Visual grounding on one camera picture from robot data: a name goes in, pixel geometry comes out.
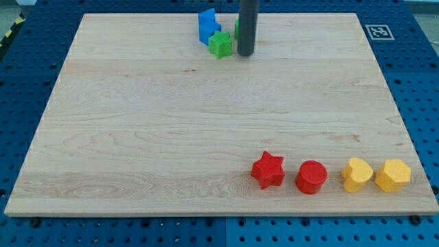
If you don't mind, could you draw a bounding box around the blue triangle block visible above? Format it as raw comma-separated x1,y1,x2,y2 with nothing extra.
198,8,215,25

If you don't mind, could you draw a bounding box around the green star block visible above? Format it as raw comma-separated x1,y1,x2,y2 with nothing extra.
209,31,233,59

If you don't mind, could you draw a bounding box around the black screw front left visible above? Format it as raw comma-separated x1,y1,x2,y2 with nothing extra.
29,217,41,228

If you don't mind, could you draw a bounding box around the yellow heart block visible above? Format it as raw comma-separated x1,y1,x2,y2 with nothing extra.
342,157,374,193

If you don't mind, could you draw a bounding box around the red star block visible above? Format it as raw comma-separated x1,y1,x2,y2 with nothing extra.
251,151,285,189

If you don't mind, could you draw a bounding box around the black screw front right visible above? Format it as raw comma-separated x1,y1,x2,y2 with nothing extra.
409,215,423,226

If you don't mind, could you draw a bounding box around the black screw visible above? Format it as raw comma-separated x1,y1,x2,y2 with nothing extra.
409,215,423,226
29,217,41,228

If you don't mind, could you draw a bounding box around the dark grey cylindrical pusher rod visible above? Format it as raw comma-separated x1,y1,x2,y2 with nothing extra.
237,0,259,56

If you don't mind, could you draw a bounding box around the white fiducial marker tag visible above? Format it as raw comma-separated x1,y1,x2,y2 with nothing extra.
365,24,394,40

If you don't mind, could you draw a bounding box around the red cylinder block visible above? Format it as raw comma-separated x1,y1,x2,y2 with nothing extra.
295,160,328,195

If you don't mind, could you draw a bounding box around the yellow hexagon block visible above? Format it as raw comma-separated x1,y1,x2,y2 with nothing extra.
374,159,412,193

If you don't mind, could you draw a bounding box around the green block behind rod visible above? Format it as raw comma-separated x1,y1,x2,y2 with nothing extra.
234,19,239,40

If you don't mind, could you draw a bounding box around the blue crescent block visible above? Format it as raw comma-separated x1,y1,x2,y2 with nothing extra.
198,20,222,45

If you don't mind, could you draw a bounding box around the light wooden board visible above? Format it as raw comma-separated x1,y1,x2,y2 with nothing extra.
5,13,438,217

